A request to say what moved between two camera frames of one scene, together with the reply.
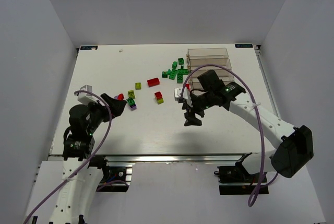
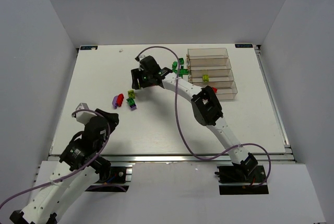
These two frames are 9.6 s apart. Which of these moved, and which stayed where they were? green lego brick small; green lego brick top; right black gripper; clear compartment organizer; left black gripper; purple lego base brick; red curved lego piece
Moved: left black gripper; right black gripper
Stayed: clear compartment organizer; green lego brick small; red curved lego piece; purple lego base brick; green lego brick top
